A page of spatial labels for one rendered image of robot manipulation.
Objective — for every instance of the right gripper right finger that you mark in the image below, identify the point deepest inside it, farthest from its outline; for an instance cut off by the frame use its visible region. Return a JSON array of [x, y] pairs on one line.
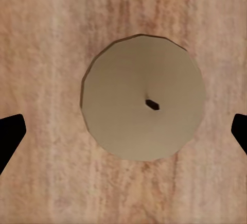
[[239, 130]]

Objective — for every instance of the pillar candle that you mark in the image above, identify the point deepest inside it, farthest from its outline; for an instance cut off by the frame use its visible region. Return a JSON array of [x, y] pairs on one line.
[[143, 98]]

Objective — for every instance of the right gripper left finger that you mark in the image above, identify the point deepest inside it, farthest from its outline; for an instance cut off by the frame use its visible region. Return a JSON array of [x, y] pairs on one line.
[[12, 131]]

